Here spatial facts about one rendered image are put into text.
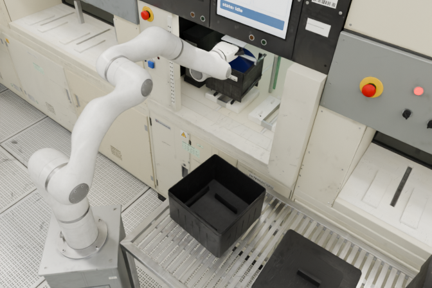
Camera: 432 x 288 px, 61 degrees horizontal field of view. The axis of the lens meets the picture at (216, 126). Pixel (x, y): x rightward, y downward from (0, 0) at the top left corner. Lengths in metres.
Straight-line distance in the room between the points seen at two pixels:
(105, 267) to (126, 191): 1.21
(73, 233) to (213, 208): 0.55
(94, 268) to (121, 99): 0.65
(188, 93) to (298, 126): 0.81
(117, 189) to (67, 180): 1.48
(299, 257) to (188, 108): 0.91
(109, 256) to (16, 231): 1.24
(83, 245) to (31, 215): 1.22
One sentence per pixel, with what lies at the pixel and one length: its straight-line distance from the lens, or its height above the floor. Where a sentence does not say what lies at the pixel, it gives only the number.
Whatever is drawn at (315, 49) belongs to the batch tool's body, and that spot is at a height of 1.47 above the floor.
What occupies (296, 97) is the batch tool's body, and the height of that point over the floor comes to 1.31.
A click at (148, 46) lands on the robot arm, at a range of 1.23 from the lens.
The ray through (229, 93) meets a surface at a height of 0.97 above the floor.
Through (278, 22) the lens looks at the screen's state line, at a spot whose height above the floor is 1.52.
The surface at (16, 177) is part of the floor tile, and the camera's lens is 2.96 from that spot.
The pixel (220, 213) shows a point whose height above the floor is 0.77.
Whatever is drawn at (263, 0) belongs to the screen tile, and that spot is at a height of 1.57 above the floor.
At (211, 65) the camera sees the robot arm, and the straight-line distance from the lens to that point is 1.44.
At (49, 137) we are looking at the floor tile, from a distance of 3.17.
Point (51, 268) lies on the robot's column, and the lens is 1.54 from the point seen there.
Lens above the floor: 2.05
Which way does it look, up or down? 42 degrees down
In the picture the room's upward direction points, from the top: 3 degrees clockwise
